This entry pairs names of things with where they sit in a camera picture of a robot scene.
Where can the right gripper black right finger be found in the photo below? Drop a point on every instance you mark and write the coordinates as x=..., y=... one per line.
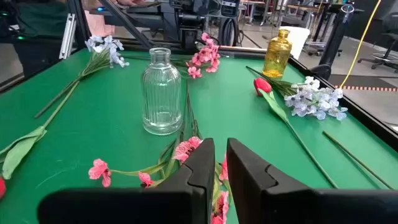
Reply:
x=295, y=205

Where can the pink artificial flower sprig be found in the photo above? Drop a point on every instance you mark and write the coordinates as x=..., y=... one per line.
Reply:
x=221, y=205
x=205, y=56
x=186, y=147

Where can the black office chair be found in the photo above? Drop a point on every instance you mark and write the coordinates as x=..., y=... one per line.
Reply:
x=385, y=57

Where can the green felt table cover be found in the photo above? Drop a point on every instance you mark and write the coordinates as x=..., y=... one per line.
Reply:
x=93, y=109

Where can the white artificial flower sprig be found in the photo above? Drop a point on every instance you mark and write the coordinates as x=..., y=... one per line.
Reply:
x=311, y=99
x=105, y=46

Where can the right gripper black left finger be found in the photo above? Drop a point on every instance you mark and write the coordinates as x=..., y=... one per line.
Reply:
x=140, y=205

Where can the white bin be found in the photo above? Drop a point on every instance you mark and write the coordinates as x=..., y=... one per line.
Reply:
x=298, y=40

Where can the black stand post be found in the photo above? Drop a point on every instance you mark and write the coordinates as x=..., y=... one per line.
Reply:
x=335, y=40

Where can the clear ribbed glass vase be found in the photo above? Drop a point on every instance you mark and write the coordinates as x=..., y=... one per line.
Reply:
x=161, y=102

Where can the silver aluminium bar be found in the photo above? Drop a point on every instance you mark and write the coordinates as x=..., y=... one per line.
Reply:
x=67, y=37

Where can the yellow glass vase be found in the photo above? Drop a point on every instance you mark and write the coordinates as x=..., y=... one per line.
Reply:
x=276, y=56

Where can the pink hanging cloth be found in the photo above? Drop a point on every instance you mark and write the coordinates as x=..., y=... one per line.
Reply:
x=99, y=25

